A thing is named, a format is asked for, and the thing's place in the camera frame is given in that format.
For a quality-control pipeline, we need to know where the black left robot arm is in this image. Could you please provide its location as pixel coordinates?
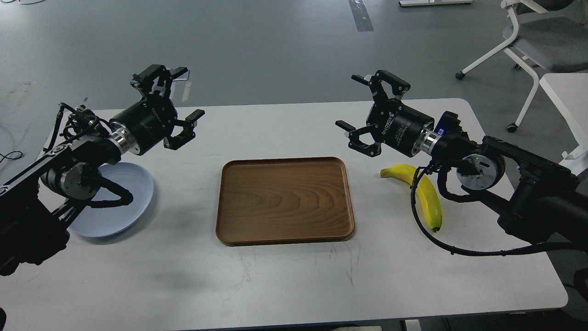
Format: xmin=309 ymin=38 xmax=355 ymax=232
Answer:
xmin=0 ymin=64 xmax=204 ymax=276

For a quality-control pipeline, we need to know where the yellow banana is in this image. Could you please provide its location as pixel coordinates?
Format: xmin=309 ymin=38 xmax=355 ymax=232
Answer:
xmin=379 ymin=164 xmax=443 ymax=233

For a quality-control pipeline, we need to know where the brown wooden tray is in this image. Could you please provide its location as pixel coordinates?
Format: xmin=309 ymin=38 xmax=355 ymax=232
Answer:
xmin=215 ymin=156 xmax=355 ymax=245

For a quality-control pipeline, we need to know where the white grey office chair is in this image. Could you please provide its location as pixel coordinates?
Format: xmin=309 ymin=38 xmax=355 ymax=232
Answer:
xmin=455 ymin=0 xmax=588 ymax=133

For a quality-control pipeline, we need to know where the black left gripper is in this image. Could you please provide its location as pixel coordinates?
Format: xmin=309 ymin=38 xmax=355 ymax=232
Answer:
xmin=109 ymin=64 xmax=205 ymax=155

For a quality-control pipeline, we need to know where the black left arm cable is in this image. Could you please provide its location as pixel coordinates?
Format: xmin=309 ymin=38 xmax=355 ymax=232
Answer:
xmin=85 ymin=175 xmax=135 ymax=209

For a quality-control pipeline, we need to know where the light blue plate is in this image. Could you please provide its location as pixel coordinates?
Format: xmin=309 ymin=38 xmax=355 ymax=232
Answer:
xmin=70 ymin=162 xmax=154 ymax=238

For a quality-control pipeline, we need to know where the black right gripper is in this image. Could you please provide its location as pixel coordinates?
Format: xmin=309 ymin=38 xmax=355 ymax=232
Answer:
xmin=335 ymin=70 xmax=435 ymax=158

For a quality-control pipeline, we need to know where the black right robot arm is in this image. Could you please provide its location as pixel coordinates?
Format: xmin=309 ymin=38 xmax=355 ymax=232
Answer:
xmin=336 ymin=70 xmax=587 ymax=257

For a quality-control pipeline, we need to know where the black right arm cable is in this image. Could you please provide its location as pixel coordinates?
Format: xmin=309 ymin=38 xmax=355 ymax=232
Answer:
xmin=410 ymin=159 xmax=588 ymax=257

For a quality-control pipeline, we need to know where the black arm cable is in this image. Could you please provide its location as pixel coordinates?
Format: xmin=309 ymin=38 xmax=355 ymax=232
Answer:
xmin=410 ymin=159 xmax=588 ymax=257
xmin=85 ymin=175 xmax=135 ymax=209

